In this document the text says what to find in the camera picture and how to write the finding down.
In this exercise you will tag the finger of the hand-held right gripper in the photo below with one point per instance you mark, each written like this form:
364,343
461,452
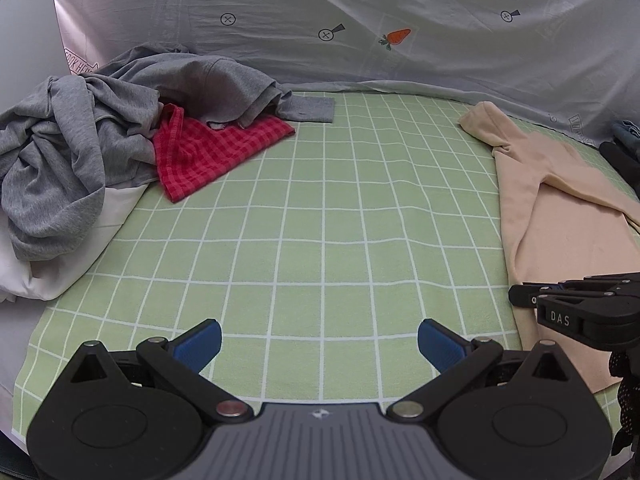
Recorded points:
525,294

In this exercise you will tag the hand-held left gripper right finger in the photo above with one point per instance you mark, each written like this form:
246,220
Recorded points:
440,345

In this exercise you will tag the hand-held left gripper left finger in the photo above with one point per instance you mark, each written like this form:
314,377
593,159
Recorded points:
200,345

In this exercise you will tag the beige long-sleeved top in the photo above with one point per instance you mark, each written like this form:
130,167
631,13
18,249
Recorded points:
550,220

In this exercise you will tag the person's right hand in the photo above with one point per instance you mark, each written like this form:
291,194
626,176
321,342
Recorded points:
625,400

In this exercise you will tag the white pillow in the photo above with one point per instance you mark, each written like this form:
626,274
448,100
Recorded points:
75,265

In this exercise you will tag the folded black garment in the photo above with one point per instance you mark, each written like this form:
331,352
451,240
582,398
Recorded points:
622,165

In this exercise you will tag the green grid bed sheet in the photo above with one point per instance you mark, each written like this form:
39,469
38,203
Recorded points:
325,240

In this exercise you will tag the folded blue jeans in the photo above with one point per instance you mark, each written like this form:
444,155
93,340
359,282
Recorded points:
629,132

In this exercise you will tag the red checked cloth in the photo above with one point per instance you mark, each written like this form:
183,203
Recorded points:
200,155

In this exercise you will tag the grey ribbed-hem garment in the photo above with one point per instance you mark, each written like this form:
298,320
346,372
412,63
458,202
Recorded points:
55,170

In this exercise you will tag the carrot print grey sheet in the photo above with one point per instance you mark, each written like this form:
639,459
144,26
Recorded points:
400,10

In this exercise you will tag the white board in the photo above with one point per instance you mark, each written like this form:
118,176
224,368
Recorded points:
27,45

